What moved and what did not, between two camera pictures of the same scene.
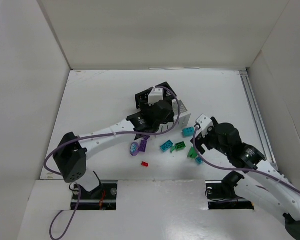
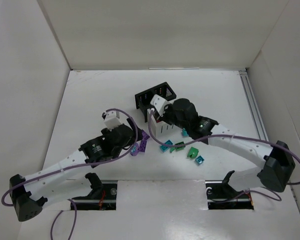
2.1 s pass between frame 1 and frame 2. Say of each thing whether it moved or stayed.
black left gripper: moved
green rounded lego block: stayed
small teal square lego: stayed
